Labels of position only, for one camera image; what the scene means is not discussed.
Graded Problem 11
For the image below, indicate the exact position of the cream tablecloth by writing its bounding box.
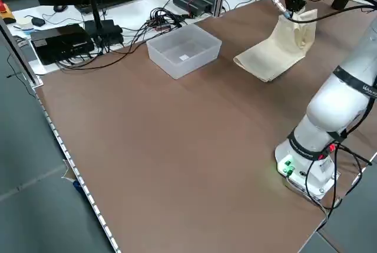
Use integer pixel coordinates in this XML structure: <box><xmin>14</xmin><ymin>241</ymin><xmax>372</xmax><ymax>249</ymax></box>
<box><xmin>233</xmin><ymin>8</ymin><xmax>319</xmax><ymax>83</ymax></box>

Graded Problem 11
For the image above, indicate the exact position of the clear plastic box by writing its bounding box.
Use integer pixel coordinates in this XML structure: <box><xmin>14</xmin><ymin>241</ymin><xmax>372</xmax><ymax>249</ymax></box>
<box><xmin>146</xmin><ymin>23</ymin><xmax>223</xmax><ymax>80</ymax></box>

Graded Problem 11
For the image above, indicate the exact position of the black electronics box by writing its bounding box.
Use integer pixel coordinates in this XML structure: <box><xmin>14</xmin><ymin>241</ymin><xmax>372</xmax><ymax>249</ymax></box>
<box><xmin>30</xmin><ymin>23</ymin><xmax>95</xmax><ymax>66</ymax></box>

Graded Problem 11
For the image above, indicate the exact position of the black usb hub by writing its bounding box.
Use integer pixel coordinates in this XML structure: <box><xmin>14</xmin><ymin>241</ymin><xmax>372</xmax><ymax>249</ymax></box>
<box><xmin>146</xmin><ymin>19</ymin><xmax>173</xmax><ymax>32</ymax></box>

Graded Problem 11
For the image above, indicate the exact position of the black docking hub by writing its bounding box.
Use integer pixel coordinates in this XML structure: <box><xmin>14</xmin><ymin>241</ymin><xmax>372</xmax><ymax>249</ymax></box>
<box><xmin>84</xmin><ymin>19</ymin><xmax>124</xmax><ymax>46</ymax></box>

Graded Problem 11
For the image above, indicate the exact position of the black monitor stand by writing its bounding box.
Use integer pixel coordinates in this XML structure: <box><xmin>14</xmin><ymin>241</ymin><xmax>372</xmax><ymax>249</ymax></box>
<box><xmin>84</xmin><ymin>0</ymin><xmax>104</xmax><ymax>41</ymax></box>

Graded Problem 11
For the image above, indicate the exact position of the white tape roll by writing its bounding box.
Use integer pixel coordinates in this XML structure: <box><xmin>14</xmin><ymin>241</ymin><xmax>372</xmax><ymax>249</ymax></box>
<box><xmin>16</xmin><ymin>17</ymin><xmax>32</xmax><ymax>29</ymax></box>

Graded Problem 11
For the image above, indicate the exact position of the aluminium frame rail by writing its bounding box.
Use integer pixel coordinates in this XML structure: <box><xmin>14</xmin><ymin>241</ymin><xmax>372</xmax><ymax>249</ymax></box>
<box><xmin>0</xmin><ymin>17</ymin><xmax>44</xmax><ymax>89</ymax></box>

